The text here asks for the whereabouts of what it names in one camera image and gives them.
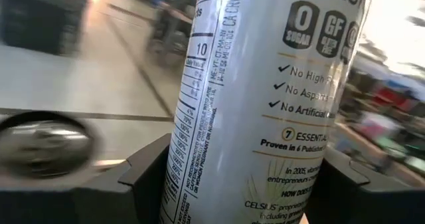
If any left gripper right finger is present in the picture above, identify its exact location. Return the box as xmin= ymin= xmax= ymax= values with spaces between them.
xmin=303 ymin=146 xmax=422 ymax=224

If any tall white can black lid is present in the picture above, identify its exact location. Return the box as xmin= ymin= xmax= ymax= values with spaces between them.
xmin=158 ymin=0 xmax=373 ymax=224
xmin=0 ymin=110 xmax=100 ymax=180

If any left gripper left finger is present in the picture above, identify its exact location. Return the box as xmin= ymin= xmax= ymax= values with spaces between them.
xmin=79 ymin=133 xmax=172 ymax=224

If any large black box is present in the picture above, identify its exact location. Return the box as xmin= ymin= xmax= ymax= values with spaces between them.
xmin=0 ymin=0 xmax=88 ymax=56

